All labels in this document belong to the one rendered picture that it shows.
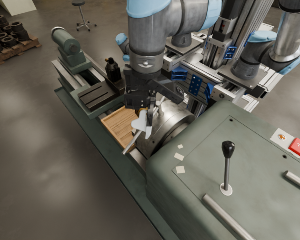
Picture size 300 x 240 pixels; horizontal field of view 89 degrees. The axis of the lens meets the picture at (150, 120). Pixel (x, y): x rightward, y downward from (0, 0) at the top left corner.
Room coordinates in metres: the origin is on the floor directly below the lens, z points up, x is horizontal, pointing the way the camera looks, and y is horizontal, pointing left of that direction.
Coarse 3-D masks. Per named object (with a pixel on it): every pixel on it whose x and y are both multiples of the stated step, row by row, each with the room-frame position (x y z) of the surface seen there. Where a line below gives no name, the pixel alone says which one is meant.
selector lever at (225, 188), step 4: (228, 160) 0.16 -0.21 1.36; (228, 164) 0.15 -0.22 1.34; (228, 168) 0.14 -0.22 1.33; (224, 172) 0.14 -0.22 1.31; (228, 172) 0.14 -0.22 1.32; (224, 176) 0.13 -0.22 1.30; (228, 176) 0.13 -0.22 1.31; (224, 180) 0.12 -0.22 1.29; (228, 180) 0.12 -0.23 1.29; (224, 184) 0.11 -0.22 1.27; (228, 184) 0.11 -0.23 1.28; (220, 188) 0.11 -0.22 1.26; (224, 188) 0.11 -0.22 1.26; (228, 188) 0.11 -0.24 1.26; (224, 192) 0.10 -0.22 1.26; (228, 192) 0.10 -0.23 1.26
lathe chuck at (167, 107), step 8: (168, 104) 0.47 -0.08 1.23; (176, 104) 0.48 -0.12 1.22; (168, 112) 0.42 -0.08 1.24; (176, 112) 0.42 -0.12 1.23; (152, 120) 0.39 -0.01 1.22; (160, 120) 0.38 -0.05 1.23; (152, 128) 0.36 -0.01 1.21; (144, 136) 0.34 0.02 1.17; (152, 136) 0.33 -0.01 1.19; (136, 144) 0.35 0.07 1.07; (144, 144) 0.31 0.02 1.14; (144, 152) 0.30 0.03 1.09
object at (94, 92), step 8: (120, 72) 1.05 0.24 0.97; (104, 80) 0.95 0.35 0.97; (88, 88) 0.87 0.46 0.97; (96, 88) 0.87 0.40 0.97; (104, 88) 0.86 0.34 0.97; (112, 88) 0.86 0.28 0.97; (80, 96) 0.78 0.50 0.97; (88, 96) 0.78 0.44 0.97; (96, 96) 0.78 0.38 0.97; (104, 96) 0.78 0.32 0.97; (112, 96) 0.79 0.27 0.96; (88, 104) 0.70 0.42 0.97; (96, 104) 0.71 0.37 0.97; (104, 104) 0.74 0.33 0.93
